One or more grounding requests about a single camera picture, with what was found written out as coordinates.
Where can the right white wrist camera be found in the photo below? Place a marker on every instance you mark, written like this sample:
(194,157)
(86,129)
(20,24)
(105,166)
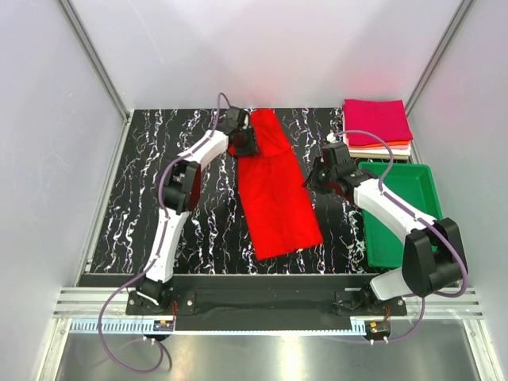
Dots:
(332,138)

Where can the white slotted cable duct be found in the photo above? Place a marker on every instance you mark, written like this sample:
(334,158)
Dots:
(123,326)

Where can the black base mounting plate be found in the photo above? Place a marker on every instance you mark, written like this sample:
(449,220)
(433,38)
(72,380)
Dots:
(298,282)

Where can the aluminium frame post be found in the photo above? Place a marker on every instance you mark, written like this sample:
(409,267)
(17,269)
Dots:
(458,18)
(86,43)

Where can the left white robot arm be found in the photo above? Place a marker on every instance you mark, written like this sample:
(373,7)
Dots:
(178,195)

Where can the right aluminium frame post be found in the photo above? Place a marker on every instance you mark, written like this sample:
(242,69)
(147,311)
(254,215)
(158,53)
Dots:
(458,18)

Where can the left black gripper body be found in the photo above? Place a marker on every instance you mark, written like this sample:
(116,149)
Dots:
(246,145)

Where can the black marbled table mat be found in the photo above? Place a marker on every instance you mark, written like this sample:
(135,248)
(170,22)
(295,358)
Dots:
(215,239)

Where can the green plastic bin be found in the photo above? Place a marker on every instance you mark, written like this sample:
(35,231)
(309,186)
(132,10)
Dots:
(414,184)

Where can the cream folded t shirt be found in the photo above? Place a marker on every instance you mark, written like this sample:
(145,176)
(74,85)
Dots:
(398,154)

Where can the magenta folded t shirt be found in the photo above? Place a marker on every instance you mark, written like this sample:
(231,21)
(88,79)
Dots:
(385,119)

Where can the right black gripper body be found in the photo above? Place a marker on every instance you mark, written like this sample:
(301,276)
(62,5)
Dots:
(321,178)

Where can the aluminium front rail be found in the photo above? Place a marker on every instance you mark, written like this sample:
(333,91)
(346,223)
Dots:
(87,302)

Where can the red t shirt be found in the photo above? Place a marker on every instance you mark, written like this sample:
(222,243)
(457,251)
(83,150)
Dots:
(277,206)

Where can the orange folded t shirt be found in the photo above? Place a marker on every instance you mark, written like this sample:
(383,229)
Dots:
(401,144)

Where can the left aluminium frame post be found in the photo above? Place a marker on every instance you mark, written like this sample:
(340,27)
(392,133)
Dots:
(86,43)

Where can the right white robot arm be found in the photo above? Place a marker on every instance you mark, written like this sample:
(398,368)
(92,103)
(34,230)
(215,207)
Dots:
(433,252)

